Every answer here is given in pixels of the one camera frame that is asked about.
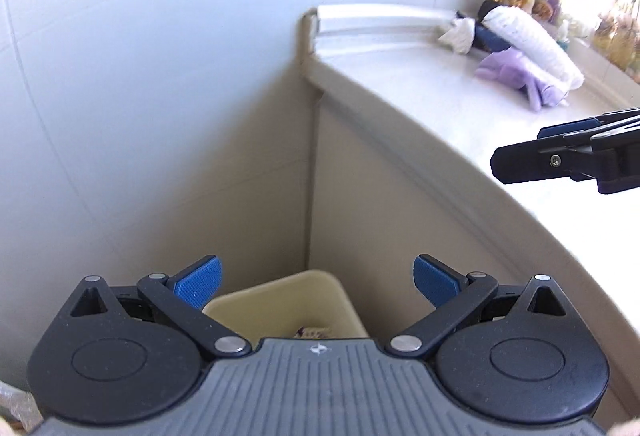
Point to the purple noodle box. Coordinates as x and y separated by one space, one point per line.
546 10

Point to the white rolled towel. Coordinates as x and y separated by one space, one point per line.
518 28

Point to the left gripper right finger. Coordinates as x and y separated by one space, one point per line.
436 281

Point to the purple cloth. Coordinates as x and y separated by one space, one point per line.
515 70

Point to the dark blue snack bag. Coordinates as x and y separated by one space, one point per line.
487 41

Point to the beige trash bin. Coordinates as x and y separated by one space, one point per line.
311 304

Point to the white backsplash strip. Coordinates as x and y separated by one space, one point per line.
372 25

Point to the garlic sprouts in jar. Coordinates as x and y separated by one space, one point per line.
617 35

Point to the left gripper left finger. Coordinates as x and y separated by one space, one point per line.
198 283

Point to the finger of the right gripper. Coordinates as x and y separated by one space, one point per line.
558 156
568 127

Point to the white tissue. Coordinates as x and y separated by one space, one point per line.
459 36

